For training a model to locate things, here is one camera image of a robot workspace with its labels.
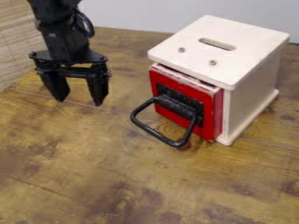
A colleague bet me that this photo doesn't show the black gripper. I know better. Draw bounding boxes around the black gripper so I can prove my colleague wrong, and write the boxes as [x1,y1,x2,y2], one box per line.
[29,14,111,106]

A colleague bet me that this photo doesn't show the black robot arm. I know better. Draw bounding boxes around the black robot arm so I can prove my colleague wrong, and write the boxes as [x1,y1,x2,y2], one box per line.
[27,0,111,106]

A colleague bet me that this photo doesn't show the red drawer front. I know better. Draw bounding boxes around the red drawer front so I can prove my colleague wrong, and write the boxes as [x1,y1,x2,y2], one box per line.
[149,63,224,141]

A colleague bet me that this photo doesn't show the white wooden drawer box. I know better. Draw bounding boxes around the white wooden drawer box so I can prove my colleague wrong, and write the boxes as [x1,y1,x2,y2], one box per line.
[148,15,290,145]

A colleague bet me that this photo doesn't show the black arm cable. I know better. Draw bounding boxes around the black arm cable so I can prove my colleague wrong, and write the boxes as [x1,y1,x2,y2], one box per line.
[75,10,96,39]

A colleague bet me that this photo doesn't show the black metal drawer handle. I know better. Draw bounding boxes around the black metal drawer handle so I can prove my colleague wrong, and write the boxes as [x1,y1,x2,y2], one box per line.
[131,94,204,147]

